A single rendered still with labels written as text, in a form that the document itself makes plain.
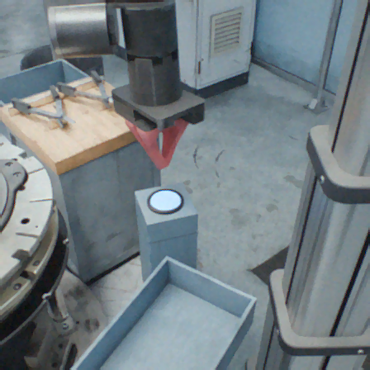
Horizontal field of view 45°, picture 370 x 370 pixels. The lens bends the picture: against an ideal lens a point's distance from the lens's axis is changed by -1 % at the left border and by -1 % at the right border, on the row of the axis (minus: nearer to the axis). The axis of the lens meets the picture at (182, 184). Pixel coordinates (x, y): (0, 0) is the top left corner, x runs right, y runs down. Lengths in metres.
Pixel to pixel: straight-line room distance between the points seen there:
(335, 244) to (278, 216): 1.65
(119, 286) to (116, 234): 0.10
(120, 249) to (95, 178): 0.18
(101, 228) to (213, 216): 1.36
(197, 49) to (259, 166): 0.83
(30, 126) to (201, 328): 0.42
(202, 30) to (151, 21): 2.31
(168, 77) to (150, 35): 0.05
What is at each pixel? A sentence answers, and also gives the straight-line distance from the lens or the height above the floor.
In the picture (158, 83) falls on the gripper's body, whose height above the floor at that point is 1.22.
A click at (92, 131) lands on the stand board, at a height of 1.07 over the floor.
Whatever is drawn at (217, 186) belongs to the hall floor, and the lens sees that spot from 2.27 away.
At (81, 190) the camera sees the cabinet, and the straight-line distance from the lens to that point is 0.71.
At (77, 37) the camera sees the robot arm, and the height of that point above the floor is 1.27.
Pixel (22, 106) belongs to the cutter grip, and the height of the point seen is 1.09.
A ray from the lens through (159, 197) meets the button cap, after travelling 0.61.
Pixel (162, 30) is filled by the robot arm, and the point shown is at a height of 1.28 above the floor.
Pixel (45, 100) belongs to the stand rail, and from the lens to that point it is 0.80.
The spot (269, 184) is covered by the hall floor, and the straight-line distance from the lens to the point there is 2.31.
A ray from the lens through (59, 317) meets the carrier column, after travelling 0.77.
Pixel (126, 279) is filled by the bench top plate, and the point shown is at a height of 0.78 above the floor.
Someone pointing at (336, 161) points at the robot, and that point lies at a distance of 0.47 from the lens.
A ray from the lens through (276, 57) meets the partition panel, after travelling 3.16.
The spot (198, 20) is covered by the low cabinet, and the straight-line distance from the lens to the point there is 2.74.
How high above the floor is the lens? 1.44
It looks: 39 degrees down
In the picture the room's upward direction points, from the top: straight up
